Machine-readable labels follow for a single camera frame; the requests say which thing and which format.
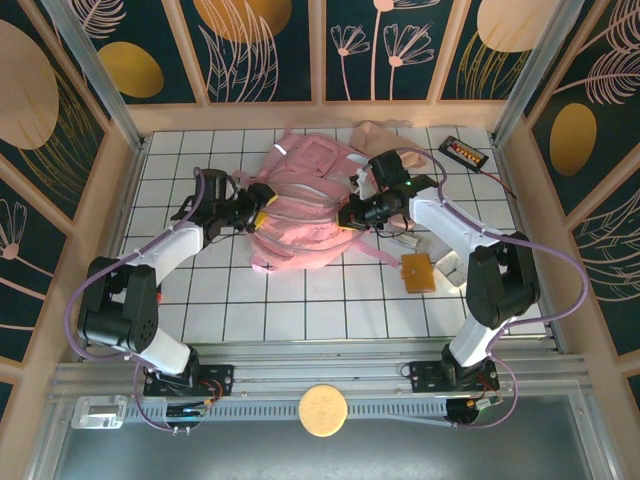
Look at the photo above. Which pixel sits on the pink backpack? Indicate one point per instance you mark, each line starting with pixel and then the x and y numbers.
pixel 300 210

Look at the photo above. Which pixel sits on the clear plastic pencil case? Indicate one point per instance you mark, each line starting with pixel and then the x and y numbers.
pixel 412 243

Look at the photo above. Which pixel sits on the beige cloth bag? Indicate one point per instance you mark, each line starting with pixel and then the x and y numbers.
pixel 375 137

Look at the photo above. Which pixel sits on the brown leather wallet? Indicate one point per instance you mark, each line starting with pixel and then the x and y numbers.
pixel 419 274

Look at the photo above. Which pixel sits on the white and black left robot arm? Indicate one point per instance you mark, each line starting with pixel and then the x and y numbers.
pixel 165 245

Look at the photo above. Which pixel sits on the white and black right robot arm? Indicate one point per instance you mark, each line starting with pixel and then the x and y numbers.
pixel 450 220

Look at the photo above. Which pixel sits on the black charging board yellow connectors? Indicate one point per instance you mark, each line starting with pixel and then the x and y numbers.
pixel 462 152

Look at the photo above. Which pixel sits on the white plastic box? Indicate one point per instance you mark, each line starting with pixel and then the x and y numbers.
pixel 452 272

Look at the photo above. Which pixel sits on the black pen with red tip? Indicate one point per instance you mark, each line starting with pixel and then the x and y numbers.
pixel 159 297

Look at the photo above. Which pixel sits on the round cork disc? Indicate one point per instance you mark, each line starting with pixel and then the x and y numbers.
pixel 322 410

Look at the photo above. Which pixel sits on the small circuit board with LED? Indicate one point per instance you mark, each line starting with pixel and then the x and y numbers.
pixel 187 411
pixel 485 404

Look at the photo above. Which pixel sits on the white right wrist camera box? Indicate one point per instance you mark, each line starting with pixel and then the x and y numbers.
pixel 361 182

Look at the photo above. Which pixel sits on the aluminium rail frame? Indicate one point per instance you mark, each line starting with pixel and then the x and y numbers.
pixel 320 372

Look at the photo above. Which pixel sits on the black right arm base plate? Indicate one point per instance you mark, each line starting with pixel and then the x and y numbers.
pixel 425 377

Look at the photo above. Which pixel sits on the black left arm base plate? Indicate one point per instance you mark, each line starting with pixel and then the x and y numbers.
pixel 220 380

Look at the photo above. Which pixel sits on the aluminium corner post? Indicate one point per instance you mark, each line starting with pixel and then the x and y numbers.
pixel 97 75
pixel 531 75

